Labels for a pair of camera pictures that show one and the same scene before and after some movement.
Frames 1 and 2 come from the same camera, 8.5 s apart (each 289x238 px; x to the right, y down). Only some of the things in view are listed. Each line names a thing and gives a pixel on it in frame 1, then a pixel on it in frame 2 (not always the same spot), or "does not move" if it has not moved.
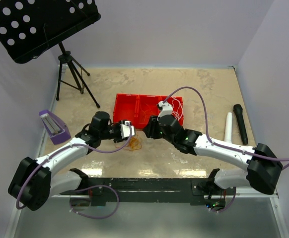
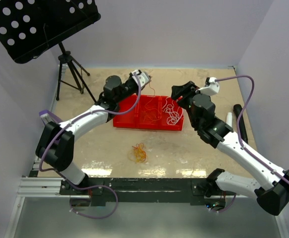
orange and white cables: (134, 144) -> (138, 154)
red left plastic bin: (126, 108) does not move
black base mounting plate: (178, 190) does not move
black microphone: (238, 109) does not move
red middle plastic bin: (146, 106) does not move
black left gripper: (118, 139) -> (148, 77)
